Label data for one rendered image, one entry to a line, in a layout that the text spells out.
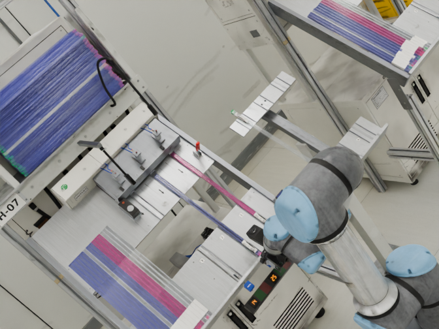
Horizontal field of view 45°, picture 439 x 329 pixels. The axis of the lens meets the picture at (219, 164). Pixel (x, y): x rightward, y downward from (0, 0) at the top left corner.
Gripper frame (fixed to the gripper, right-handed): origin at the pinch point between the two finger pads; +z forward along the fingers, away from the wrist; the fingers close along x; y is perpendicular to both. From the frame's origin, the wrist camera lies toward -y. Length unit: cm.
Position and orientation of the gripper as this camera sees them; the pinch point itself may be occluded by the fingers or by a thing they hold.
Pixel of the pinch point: (268, 259)
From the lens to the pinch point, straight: 184.7
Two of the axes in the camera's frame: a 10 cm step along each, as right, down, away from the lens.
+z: 0.6, 4.7, 8.8
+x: 6.4, -7.0, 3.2
